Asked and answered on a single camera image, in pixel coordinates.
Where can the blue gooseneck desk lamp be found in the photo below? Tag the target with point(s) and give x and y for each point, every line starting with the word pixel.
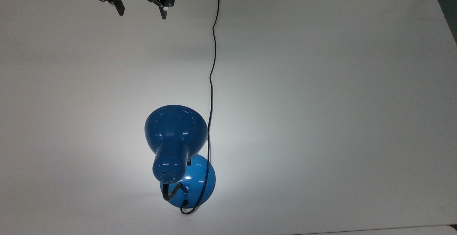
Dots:
pixel 175 128

